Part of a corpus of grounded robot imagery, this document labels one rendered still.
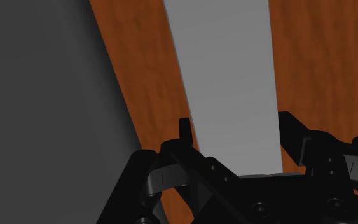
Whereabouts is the brown wooden table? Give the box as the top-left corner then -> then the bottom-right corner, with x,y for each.
88,0 -> 358,224

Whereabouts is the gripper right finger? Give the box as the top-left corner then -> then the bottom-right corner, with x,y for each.
277,111 -> 358,203

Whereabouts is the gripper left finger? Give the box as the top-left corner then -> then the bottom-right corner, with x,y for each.
96,117 -> 241,224

